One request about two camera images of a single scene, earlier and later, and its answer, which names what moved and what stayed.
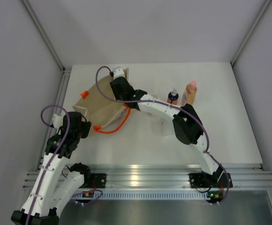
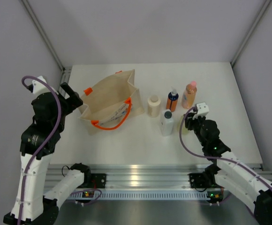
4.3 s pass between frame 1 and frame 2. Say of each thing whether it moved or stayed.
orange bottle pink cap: stayed
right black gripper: moved
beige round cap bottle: stayed
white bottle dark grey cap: stayed
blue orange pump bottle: stayed
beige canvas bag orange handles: moved
